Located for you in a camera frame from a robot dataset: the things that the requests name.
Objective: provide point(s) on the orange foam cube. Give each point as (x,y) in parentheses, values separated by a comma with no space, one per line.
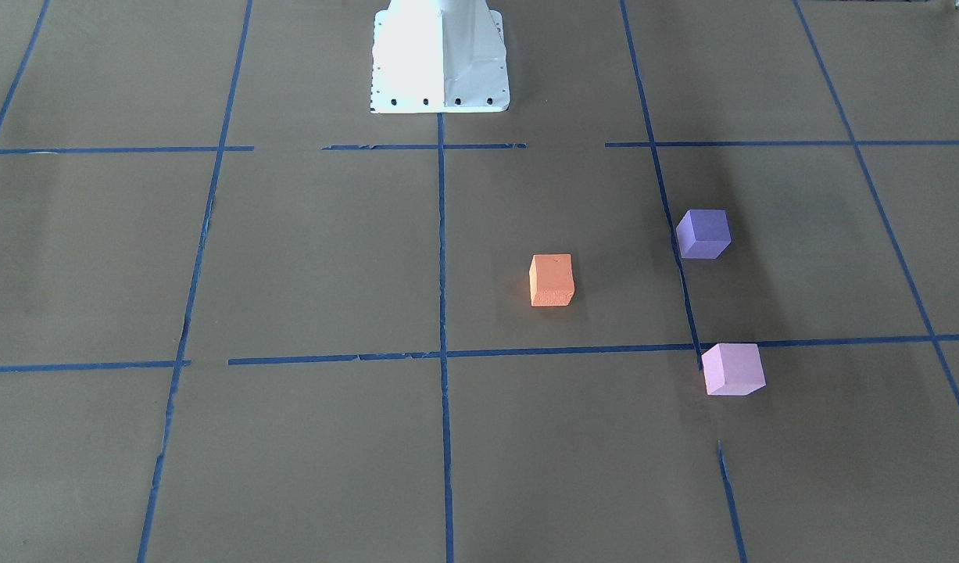
(551,280)

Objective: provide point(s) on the dark purple foam cube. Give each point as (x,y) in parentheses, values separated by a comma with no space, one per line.
(703,234)

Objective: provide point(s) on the light pink foam cube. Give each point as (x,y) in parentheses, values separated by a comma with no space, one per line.
(733,369)

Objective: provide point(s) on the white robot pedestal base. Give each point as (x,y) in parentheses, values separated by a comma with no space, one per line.
(438,56)

